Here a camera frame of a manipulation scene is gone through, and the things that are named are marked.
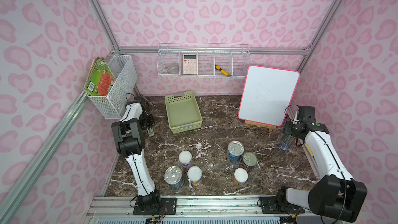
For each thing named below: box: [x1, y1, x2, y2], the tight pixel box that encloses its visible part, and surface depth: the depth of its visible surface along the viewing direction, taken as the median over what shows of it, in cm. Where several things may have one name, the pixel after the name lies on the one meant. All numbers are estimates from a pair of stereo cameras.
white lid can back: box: [178, 150, 193, 168], surface depth 79 cm
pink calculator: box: [182, 53, 197, 75], surface depth 97 cm
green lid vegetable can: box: [239, 151, 258, 172], surface depth 80 cm
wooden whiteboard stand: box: [244, 120, 277, 132], surface depth 100 cm
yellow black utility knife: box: [214, 64, 232, 76], surface depth 100 cm
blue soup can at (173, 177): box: [164, 165, 185, 191], surface depth 74 cm
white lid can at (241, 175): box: [233, 167, 249, 187], surface depth 78 cm
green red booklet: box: [83, 57, 117, 97], surface depth 73 cm
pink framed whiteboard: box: [237, 65, 301, 127], surface depth 90 cm
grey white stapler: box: [146, 126, 155, 137], surface depth 98 cm
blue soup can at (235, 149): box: [226, 140, 245, 164], surface depth 83 cm
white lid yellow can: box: [187, 165, 203, 188], surface depth 72 cm
